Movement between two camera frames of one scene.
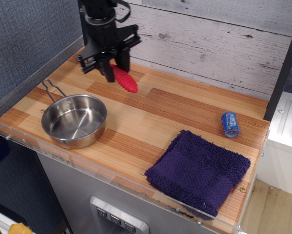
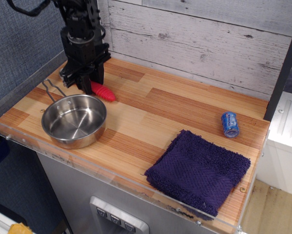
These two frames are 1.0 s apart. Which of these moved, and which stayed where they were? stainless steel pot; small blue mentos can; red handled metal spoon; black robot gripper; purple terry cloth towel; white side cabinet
Moved: black robot gripper; red handled metal spoon
Stayed: stainless steel pot; purple terry cloth towel; small blue mentos can; white side cabinet
